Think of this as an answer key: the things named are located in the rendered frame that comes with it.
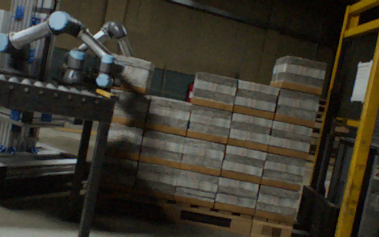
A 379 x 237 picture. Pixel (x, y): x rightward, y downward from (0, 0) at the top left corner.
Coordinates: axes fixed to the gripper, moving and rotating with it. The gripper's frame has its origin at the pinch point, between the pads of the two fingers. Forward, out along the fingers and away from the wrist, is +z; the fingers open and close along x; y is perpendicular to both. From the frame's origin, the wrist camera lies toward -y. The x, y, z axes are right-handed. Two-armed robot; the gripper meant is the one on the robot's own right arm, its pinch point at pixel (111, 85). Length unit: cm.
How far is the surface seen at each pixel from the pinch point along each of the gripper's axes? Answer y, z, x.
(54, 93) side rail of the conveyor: -7, -83, 12
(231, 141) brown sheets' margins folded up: -22, 8, -88
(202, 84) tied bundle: 12, 8, -60
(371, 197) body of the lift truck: -40, -7, -186
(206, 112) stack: -6, 8, -66
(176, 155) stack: -39, 8, -51
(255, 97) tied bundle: 11, 8, -98
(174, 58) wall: 74, 712, -21
